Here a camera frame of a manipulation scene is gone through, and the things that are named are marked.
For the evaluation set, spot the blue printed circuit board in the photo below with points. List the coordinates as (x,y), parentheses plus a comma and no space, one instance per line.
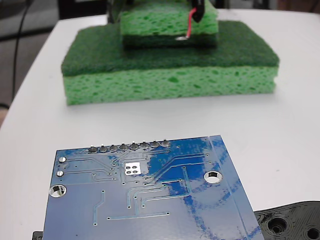
(150,200)

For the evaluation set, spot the small green scouring sponge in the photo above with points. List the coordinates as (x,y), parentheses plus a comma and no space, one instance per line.
(155,22)

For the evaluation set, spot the large green scouring sponge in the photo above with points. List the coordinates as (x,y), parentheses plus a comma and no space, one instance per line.
(162,85)

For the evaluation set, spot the black plastic fixture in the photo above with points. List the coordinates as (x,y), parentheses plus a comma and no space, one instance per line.
(287,220)

